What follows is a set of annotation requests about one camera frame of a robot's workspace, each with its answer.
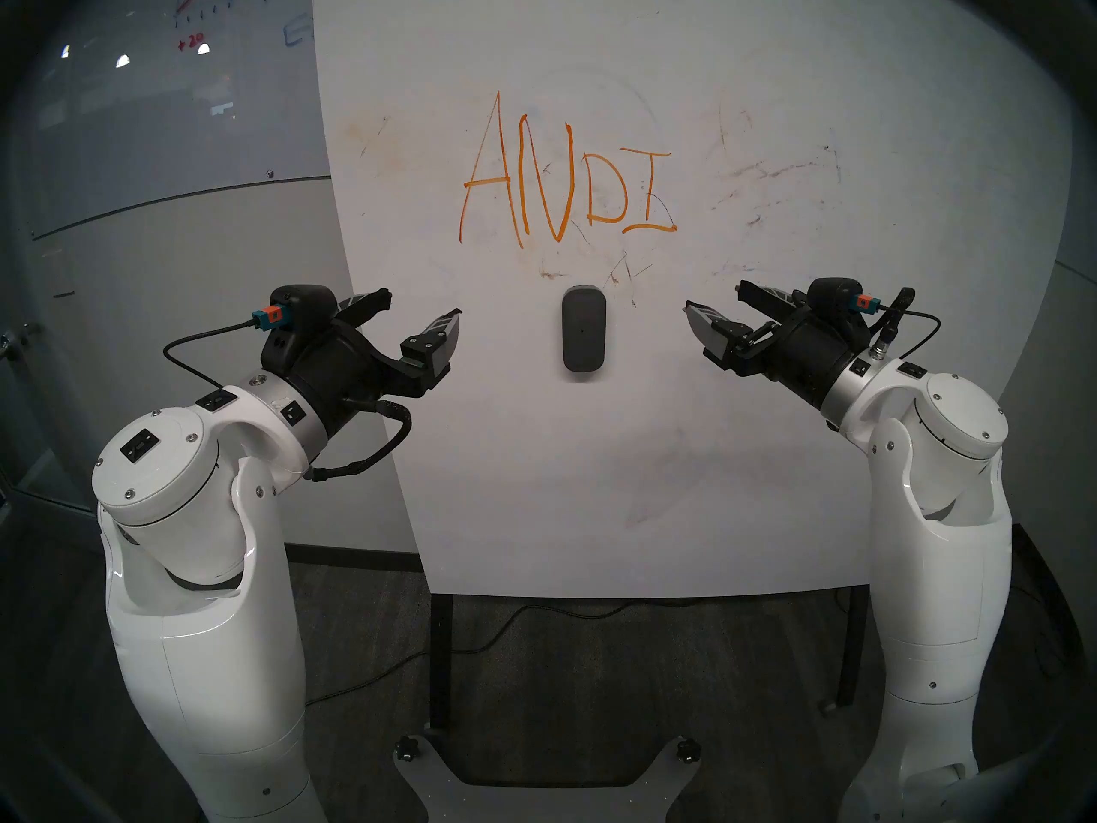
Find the wall-mounted glass board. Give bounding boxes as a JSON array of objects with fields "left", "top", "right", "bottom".
[{"left": 17, "top": 0, "right": 332, "bottom": 241}]

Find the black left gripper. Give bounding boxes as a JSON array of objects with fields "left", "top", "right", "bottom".
[{"left": 291, "top": 288, "right": 465, "bottom": 438}]

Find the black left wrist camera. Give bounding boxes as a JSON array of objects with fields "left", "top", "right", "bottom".
[{"left": 251, "top": 284, "right": 340, "bottom": 373}]

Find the black floor cable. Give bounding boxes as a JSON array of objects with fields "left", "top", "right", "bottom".
[{"left": 304, "top": 598, "right": 695, "bottom": 707}]

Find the thin black camera cable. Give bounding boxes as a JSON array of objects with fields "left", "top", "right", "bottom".
[
  {"left": 162, "top": 315, "right": 258, "bottom": 395},
  {"left": 870, "top": 287, "right": 943, "bottom": 362}
]

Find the thin black left camera cable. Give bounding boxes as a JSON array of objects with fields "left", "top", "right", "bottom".
[{"left": 162, "top": 315, "right": 258, "bottom": 395}]

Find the thin black right camera cable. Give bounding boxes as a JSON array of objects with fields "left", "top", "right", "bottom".
[{"left": 870, "top": 287, "right": 943, "bottom": 362}]

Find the dark grey whiteboard eraser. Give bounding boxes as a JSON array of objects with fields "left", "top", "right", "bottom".
[{"left": 561, "top": 285, "right": 609, "bottom": 374}]

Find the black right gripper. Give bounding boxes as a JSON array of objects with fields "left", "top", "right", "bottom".
[{"left": 683, "top": 281, "right": 871, "bottom": 408}]

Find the white freestanding whiteboard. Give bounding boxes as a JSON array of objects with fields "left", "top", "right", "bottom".
[{"left": 311, "top": 0, "right": 1074, "bottom": 598}]

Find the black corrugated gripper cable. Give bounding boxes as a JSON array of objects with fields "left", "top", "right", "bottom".
[{"left": 307, "top": 397, "right": 414, "bottom": 484}]

